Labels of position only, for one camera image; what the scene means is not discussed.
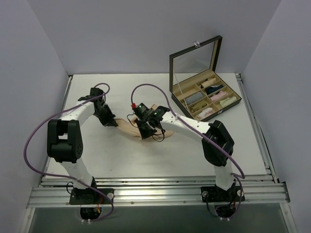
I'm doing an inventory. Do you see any beige underwear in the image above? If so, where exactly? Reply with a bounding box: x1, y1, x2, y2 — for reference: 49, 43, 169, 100
115, 104, 175, 140

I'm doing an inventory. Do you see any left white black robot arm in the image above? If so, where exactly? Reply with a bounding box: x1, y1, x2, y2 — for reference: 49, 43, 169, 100
47, 86, 118, 203

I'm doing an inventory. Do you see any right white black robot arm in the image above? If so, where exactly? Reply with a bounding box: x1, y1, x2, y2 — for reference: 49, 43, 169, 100
133, 103, 234, 200

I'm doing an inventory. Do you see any grey striped rolled cloth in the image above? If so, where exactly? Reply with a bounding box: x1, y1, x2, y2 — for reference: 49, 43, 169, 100
185, 92, 205, 105

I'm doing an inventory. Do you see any tan rolled cloth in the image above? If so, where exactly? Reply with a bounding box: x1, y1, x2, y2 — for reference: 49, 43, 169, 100
190, 100, 207, 113

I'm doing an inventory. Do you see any black compartment storage box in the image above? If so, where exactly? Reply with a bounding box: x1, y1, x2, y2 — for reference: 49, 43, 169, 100
169, 35, 242, 121

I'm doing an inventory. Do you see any white pink rolled cloth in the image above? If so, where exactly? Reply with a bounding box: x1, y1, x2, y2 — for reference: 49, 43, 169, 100
195, 108, 214, 120

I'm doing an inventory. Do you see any navy rolled cloth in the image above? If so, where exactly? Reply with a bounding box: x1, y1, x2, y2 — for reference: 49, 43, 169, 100
205, 84, 224, 95

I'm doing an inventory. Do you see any beige rolled cloth top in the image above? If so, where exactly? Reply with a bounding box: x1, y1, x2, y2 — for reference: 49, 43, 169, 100
201, 78, 216, 88

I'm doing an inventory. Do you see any cream rolled cloth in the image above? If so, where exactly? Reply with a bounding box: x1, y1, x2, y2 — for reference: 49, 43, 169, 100
219, 97, 237, 108

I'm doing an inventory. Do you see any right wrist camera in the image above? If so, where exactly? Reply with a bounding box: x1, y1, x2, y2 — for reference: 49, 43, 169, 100
133, 103, 152, 120

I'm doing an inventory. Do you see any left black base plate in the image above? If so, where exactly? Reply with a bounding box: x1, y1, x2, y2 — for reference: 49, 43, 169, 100
69, 188, 114, 205

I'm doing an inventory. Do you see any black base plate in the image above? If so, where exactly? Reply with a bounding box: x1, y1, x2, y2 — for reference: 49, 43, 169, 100
200, 185, 241, 203
69, 188, 114, 205

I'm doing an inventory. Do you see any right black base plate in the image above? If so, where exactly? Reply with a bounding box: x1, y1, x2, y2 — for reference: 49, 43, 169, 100
200, 185, 241, 203

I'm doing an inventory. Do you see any aluminium front rail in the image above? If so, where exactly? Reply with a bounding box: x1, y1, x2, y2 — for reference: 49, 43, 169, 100
27, 183, 290, 208

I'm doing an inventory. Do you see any aluminium rail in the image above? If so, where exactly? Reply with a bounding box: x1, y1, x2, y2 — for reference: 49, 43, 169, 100
27, 183, 290, 208
235, 73, 279, 183

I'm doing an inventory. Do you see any right side aluminium rail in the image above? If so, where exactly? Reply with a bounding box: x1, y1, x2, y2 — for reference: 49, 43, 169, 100
235, 73, 279, 183

